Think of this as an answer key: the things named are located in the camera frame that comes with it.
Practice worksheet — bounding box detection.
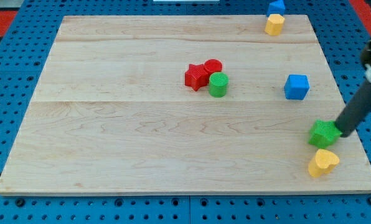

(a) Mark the green star block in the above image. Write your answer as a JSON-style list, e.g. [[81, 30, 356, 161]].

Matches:
[[308, 119, 342, 149]]

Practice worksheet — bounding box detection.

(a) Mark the red star block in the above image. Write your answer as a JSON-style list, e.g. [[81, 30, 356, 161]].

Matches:
[[184, 64, 209, 91]]

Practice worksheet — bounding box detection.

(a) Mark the wooden board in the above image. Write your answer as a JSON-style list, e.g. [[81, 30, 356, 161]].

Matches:
[[0, 15, 371, 196]]

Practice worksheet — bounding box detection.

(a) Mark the green cylinder block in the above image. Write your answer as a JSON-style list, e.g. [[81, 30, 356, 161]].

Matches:
[[209, 72, 228, 98]]

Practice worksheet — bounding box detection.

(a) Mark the red cylinder block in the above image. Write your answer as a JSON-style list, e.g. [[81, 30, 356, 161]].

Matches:
[[203, 58, 223, 74]]

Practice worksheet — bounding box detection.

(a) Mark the blue cube block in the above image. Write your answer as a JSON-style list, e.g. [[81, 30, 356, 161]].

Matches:
[[284, 74, 310, 100]]

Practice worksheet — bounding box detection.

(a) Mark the yellow hexagon block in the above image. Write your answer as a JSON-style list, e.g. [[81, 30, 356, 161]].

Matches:
[[265, 14, 285, 36]]

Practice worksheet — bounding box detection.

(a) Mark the blue triangle block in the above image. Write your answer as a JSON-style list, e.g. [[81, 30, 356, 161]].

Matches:
[[266, 0, 286, 17]]

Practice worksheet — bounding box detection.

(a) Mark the yellow heart block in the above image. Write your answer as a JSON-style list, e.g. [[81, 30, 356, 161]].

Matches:
[[308, 149, 340, 178]]

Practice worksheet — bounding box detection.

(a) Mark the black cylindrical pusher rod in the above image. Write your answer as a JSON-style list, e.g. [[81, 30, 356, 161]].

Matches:
[[334, 80, 371, 138]]

